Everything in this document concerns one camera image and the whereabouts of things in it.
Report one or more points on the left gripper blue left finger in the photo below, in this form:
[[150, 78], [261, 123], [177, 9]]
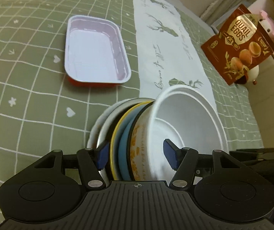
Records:
[[90, 162]]

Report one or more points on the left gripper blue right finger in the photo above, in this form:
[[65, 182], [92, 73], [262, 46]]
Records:
[[184, 162]]

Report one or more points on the white floral plate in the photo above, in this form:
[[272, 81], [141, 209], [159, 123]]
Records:
[[99, 122]]

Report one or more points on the blue ceramic bowl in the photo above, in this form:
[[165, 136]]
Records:
[[123, 153]]

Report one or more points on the stainless steel bowl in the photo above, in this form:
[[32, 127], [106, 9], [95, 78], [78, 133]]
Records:
[[107, 129]]

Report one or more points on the white plastic noodle bowl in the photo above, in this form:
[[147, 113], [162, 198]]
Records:
[[183, 115]]

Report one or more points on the beige sofa backrest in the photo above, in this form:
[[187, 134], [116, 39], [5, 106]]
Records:
[[261, 97]]

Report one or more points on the white egg shaped lamp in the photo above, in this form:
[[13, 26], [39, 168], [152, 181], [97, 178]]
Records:
[[249, 77]]

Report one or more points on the red rectangular foil tray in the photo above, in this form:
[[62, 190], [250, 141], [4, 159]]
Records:
[[95, 54]]

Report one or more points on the white deer table runner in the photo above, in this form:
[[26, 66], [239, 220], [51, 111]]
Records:
[[166, 54]]

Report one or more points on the red quail eggs bag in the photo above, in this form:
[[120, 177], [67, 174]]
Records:
[[240, 45]]

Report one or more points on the pink plush toy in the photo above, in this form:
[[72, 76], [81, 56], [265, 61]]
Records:
[[267, 23]]

